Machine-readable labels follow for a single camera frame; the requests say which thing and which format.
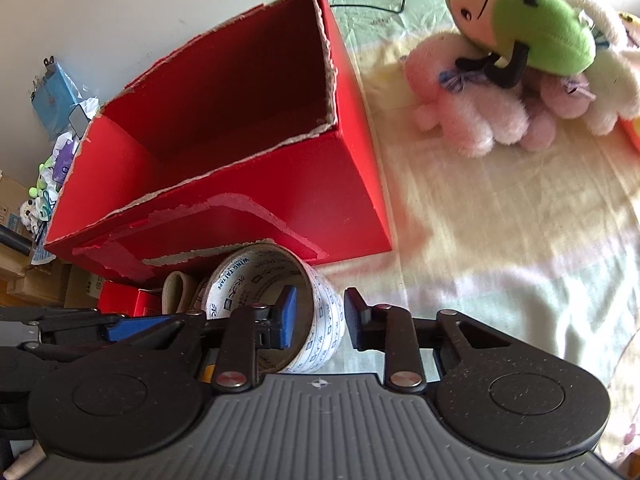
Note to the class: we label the large red cardboard box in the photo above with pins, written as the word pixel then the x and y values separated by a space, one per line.
pixel 252 132

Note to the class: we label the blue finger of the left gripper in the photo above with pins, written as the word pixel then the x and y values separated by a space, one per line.
pixel 127 327

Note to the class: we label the green bean plush toy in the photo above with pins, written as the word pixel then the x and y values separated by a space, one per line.
pixel 546 35

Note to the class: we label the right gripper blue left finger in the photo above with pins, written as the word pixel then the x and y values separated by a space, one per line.
pixel 275 323

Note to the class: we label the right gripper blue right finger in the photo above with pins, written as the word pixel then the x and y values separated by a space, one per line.
pixel 358 319

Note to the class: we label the printed packing tape roll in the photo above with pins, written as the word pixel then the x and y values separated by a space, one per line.
pixel 309 309

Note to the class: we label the beige belt with scarf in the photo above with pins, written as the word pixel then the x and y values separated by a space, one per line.
pixel 182 293

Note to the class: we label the purple toy figure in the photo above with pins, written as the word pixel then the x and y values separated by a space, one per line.
pixel 63 153

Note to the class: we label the green white small toys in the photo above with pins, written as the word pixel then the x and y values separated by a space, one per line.
pixel 41 199

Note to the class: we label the blue plastic document bag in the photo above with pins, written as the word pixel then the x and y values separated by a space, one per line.
pixel 54 97

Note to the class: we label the pink plush toy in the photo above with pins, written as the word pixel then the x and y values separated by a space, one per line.
pixel 474 113

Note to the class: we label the small square mirror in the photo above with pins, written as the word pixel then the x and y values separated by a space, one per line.
pixel 79 121

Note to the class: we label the small red gift box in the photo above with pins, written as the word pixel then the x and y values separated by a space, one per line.
pixel 129 300

